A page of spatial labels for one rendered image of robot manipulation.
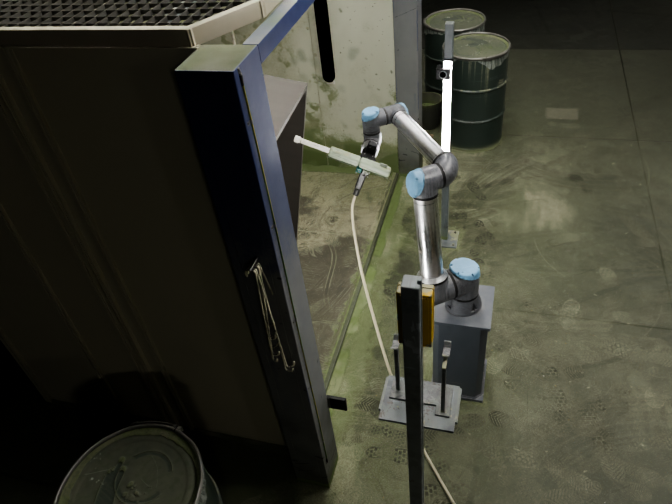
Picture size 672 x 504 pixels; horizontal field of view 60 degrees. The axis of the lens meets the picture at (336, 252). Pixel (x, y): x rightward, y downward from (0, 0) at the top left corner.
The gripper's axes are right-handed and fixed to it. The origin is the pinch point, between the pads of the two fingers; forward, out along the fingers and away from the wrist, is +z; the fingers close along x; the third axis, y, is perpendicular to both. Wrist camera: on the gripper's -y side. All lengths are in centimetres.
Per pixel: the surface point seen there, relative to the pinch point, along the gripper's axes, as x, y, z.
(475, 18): -60, 22, -334
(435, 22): -26, 37, -328
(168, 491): 30, 70, 143
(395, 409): -45, 45, 91
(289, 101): 45.0, -11.8, -15.9
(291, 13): 43, -79, 48
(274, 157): 32, -47, 80
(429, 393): -57, 40, 82
